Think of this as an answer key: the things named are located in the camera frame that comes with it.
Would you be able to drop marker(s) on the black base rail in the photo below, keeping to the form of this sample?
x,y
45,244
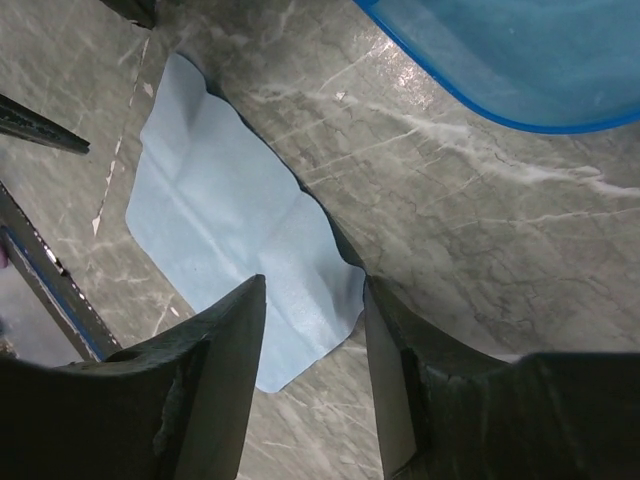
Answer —
x,y
53,285

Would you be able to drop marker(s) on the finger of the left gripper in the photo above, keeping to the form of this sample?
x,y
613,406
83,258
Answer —
x,y
140,12
20,122

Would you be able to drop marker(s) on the light blue cleaning cloth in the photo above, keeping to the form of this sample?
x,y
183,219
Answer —
x,y
212,205

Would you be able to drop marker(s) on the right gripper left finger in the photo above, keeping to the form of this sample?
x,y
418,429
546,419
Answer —
x,y
175,406

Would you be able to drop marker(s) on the blue translucent glasses case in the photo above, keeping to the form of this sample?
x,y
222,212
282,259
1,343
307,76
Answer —
x,y
549,67

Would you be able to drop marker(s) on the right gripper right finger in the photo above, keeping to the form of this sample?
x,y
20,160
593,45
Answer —
x,y
447,411

